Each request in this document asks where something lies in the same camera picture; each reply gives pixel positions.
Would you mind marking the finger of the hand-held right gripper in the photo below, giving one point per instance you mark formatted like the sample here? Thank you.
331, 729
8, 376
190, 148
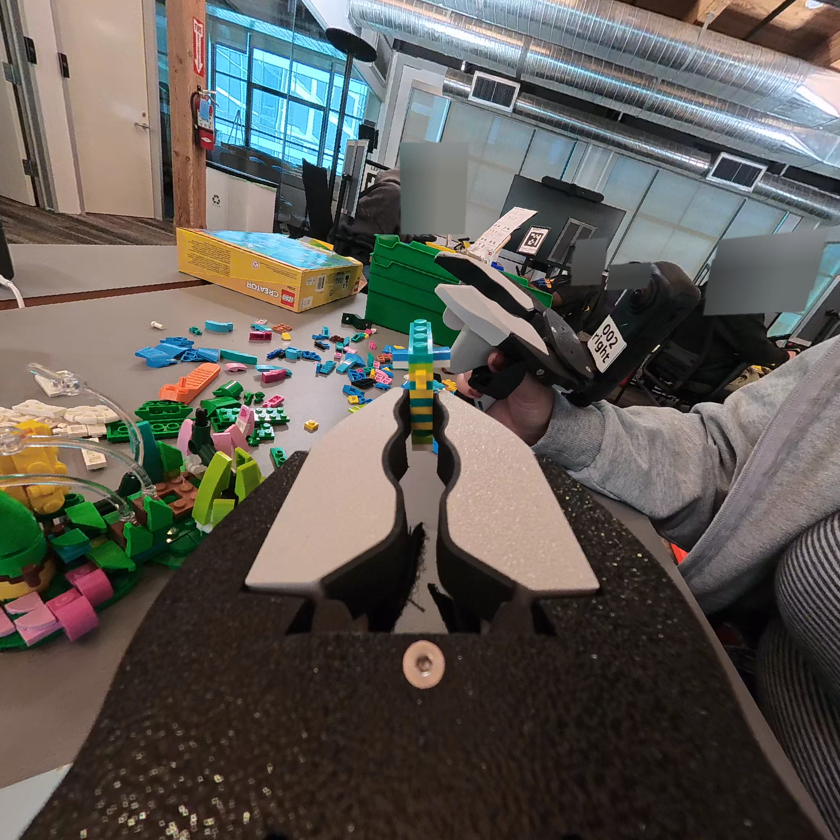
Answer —
499, 279
492, 312

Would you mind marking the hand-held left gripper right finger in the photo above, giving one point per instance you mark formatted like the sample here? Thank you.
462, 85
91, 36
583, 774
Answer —
512, 512

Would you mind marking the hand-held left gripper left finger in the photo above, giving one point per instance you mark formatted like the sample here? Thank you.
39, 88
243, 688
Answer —
328, 512

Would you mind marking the teal toy brick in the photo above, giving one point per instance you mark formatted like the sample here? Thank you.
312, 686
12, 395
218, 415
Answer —
420, 334

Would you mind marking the striped toy brick tower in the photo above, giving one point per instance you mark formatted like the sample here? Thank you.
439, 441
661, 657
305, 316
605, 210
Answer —
422, 407

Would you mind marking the person's right forearm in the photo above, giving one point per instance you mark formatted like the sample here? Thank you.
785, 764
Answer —
643, 459

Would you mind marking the person's right hand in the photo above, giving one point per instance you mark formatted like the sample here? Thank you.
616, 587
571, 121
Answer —
525, 413

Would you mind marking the white paper board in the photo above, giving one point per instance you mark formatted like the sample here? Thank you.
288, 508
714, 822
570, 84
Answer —
502, 233

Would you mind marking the black and white marker sign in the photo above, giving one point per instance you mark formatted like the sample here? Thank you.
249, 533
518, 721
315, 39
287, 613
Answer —
534, 239

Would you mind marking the green plastic storage bin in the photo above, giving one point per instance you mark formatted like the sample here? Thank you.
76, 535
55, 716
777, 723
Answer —
400, 295

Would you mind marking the black video bar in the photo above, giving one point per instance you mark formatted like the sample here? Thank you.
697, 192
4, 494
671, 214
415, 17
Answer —
571, 188

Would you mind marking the orange long brick piece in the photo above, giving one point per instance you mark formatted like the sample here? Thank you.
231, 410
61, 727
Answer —
190, 384

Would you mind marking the person's grey hoodie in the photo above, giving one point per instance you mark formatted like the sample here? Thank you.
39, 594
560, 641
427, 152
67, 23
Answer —
774, 459

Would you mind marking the scattered loose toy bricks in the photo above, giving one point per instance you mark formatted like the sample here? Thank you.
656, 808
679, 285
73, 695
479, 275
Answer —
170, 351

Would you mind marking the yellow toy box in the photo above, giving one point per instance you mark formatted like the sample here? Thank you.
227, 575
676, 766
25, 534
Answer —
249, 269

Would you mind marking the green brick tree model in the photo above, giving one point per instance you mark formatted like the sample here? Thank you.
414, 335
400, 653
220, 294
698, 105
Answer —
79, 525

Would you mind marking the white recycling cabinet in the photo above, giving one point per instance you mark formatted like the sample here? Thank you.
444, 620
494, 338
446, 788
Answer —
239, 197

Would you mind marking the black floor lamp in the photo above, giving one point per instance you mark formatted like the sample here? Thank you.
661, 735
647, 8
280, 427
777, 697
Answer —
351, 43

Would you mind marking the large window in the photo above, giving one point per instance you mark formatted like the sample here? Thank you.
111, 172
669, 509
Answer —
275, 98

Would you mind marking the pile of white plates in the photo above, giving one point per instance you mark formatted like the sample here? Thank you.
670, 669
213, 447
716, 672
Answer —
46, 413

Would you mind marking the red fire extinguisher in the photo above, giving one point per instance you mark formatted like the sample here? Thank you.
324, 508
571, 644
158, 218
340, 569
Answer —
205, 118

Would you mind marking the red and white sign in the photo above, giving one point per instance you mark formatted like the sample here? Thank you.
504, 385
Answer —
199, 43

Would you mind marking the white open door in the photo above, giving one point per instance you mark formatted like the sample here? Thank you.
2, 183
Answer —
13, 131

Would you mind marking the black wall screen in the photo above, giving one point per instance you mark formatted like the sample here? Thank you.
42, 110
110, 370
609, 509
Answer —
558, 223

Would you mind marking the small black bracket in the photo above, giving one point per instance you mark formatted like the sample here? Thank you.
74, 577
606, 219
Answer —
354, 321

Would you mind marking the duct vent grille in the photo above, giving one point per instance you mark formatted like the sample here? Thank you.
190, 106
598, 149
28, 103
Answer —
736, 172
494, 90

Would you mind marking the silver air duct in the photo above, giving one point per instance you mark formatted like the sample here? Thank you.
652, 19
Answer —
656, 131
590, 118
590, 33

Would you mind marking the wooden post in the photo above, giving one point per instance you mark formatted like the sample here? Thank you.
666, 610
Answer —
187, 184

